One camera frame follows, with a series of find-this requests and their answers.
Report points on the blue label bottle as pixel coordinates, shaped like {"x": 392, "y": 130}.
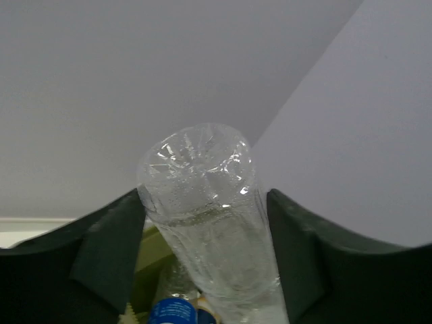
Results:
{"x": 173, "y": 311}

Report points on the orange juice bottle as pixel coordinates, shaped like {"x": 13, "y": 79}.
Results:
{"x": 205, "y": 313}

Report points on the clear crushed bottle white cap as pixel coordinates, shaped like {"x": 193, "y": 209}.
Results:
{"x": 175, "y": 282}

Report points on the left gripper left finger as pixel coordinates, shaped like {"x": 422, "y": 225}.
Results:
{"x": 81, "y": 272}

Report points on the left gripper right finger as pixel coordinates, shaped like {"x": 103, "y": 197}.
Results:
{"x": 330, "y": 274}

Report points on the green mesh waste bin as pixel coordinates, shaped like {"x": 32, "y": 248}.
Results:
{"x": 153, "y": 254}

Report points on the clear unlabelled bottle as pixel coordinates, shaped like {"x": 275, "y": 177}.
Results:
{"x": 200, "y": 188}

